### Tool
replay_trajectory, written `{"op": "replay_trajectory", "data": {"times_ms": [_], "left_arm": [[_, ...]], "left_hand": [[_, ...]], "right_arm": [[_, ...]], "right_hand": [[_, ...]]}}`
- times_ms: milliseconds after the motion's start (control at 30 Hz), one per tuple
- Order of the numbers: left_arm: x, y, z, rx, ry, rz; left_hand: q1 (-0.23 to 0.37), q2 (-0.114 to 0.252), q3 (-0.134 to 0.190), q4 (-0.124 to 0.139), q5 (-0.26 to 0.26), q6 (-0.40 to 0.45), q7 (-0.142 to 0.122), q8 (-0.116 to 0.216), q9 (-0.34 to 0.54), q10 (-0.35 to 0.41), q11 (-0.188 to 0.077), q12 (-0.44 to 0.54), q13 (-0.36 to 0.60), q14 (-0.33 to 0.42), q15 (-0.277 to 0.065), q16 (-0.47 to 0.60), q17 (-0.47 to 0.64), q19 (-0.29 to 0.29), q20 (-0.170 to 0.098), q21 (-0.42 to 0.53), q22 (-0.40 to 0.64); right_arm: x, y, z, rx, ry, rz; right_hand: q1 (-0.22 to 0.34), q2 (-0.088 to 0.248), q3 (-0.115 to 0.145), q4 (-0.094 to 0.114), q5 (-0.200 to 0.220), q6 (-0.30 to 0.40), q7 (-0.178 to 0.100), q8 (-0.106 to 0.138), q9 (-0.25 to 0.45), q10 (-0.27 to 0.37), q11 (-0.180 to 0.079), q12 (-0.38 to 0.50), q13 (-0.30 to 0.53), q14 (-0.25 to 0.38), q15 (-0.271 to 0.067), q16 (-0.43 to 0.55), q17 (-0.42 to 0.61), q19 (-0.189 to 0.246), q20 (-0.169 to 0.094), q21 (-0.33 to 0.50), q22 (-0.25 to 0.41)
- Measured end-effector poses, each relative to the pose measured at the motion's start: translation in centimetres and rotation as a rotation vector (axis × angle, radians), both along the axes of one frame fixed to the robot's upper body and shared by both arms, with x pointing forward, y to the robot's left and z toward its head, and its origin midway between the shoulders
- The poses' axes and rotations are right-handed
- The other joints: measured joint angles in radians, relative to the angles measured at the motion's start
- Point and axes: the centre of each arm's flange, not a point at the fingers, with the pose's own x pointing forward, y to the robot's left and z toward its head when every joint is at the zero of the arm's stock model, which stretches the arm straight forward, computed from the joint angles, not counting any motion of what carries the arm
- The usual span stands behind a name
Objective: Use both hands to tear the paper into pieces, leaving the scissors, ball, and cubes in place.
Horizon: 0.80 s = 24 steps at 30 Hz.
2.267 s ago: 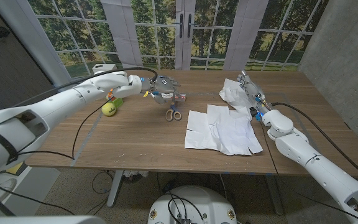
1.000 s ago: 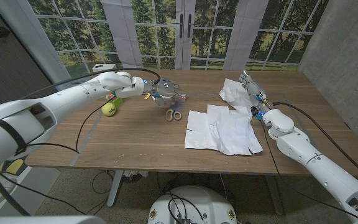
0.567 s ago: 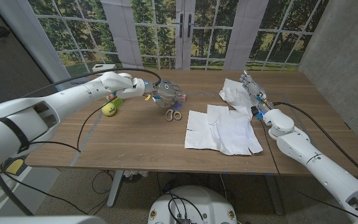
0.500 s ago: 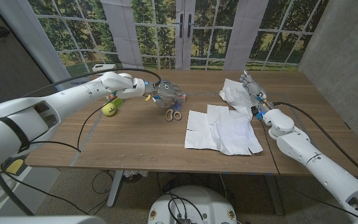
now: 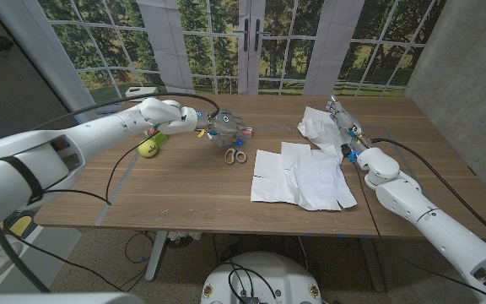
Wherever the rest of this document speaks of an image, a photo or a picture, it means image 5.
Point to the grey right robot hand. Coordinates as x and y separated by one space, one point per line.
350 128

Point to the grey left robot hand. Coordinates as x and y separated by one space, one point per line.
226 128

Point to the white paper sheet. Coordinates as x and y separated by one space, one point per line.
302 181

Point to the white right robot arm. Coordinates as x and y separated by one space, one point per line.
437 228

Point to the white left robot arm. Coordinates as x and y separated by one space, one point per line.
99 126

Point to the yellow tennis ball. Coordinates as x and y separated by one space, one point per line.
147 148

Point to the Colgate toothpaste box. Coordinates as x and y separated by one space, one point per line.
248 132

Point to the crumpled white paper piece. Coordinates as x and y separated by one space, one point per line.
314 126

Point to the green cube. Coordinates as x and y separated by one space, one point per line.
161 139

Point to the multicoloured puzzle cube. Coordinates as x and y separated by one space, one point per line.
152 132

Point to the white power strip box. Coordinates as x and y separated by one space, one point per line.
139 89

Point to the printed forest window backdrop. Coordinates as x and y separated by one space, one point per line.
289 55

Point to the crumpled paper scrap under table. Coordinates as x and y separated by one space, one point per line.
179 237

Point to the grey table leg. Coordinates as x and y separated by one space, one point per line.
374 266

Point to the white table leg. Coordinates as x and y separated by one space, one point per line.
156 257

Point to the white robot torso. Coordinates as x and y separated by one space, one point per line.
277 274

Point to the white pillar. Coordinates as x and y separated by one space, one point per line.
49 55

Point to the yellow and black foot pedal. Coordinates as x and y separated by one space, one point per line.
21 224

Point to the black wall hook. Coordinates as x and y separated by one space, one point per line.
1 43

